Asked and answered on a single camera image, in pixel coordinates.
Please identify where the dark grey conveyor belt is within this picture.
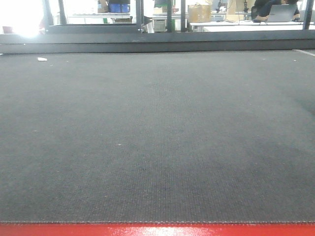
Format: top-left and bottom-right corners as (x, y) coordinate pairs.
(0, 50), (315, 223)

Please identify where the taped cardboard box on table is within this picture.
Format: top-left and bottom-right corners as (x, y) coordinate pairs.
(188, 4), (212, 23)

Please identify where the grey metal shelf cart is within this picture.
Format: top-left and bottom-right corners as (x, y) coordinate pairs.
(41, 0), (144, 34)

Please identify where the red conveyor front edge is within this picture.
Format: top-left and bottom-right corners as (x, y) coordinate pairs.
(0, 223), (315, 236)

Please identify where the white work table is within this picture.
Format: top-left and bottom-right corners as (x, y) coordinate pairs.
(189, 21), (303, 32)

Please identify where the person in dark shirt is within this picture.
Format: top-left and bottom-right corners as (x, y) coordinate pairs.
(252, 0), (300, 21)

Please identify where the silver laptop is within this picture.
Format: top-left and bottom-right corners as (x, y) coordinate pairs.
(267, 4), (296, 22)

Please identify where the grey conveyor side rail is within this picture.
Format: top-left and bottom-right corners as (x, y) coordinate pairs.
(0, 29), (315, 54)

